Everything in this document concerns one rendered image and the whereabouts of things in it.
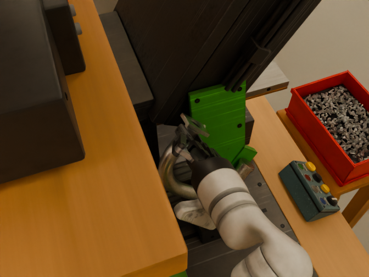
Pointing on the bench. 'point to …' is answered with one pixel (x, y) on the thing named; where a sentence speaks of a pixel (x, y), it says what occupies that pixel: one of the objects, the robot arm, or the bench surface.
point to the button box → (307, 192)
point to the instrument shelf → (94, 188)
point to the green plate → (221, 117)
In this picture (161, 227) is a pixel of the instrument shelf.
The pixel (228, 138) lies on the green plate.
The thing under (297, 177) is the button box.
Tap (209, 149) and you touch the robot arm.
